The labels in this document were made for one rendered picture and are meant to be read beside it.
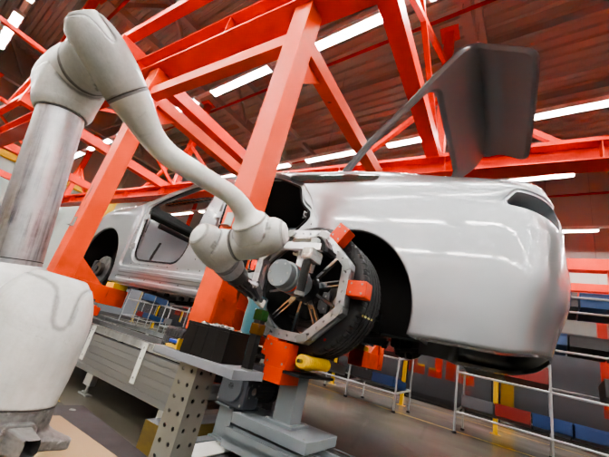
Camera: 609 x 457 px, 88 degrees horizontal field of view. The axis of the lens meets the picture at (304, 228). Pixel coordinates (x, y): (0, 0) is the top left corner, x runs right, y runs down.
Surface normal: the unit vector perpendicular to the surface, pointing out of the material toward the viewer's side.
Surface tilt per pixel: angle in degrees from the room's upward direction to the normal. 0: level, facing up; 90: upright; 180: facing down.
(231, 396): 90
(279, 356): 90
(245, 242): 135
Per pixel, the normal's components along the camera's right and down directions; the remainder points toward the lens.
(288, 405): -0.48, -0.41
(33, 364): 0.73, -0.12
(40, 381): 0.88, 0.02
